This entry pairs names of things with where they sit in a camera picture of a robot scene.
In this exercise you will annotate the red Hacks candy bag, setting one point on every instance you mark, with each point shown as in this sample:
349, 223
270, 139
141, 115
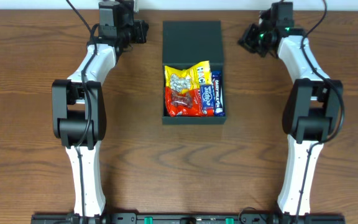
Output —
185, 104

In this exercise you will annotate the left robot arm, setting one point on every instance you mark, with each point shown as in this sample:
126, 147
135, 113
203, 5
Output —
78, 110

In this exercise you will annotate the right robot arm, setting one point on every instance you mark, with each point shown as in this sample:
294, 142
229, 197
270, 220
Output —
313, 114

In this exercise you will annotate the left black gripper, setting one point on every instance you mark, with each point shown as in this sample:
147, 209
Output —
140, 32

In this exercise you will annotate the dark green box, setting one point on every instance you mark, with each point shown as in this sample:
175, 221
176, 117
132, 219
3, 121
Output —
186, 43

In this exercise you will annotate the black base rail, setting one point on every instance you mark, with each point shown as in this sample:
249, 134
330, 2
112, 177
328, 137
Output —
132, 218

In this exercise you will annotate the purple Dairy Milk bar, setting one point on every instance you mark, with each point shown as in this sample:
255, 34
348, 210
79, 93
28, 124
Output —
218, 93

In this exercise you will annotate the blue Eclipse mint pack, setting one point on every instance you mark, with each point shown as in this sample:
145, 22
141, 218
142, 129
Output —
207, 96

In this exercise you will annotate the yellow Hacks candy bag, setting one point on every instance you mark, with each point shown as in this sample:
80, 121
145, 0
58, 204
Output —
185, 80

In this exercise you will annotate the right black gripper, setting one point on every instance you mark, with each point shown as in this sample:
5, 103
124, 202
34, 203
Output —
248, 40

